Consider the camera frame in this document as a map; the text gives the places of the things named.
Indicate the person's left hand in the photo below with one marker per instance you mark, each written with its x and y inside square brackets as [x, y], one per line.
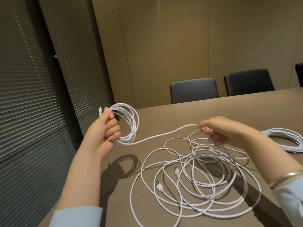
[99, 139]

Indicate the person's right hand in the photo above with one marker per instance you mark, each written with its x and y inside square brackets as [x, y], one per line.
[225, 132]

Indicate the glass partition with grey blinds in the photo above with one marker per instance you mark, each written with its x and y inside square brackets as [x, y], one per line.
[35, 92]

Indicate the brown table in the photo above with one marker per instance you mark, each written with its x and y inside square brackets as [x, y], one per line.
[248, 108]

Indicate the person's left forearm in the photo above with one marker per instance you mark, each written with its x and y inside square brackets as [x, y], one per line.
[80, 184]

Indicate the person's right forearm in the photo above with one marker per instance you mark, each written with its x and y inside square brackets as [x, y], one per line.
[277, 160]

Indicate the dark meeting chair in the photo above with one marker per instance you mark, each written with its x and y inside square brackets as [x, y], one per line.
[194, 90]
[299, 74]
[248, 82]

